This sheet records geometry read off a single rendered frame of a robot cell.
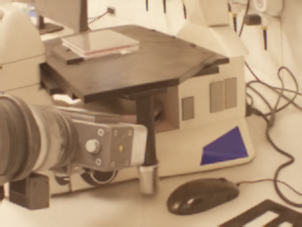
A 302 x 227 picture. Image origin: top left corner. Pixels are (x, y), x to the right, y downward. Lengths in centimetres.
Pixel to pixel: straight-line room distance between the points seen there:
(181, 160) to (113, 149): 31
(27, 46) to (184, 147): 30
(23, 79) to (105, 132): 23
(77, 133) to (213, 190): 26
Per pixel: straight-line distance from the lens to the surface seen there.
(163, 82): 63
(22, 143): 46
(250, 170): 87
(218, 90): 86
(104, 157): 54
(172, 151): 83
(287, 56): 131
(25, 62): 73
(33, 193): 52
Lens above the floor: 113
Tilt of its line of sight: 19 degrees down
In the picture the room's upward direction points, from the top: 3 degrees counter-clockwise
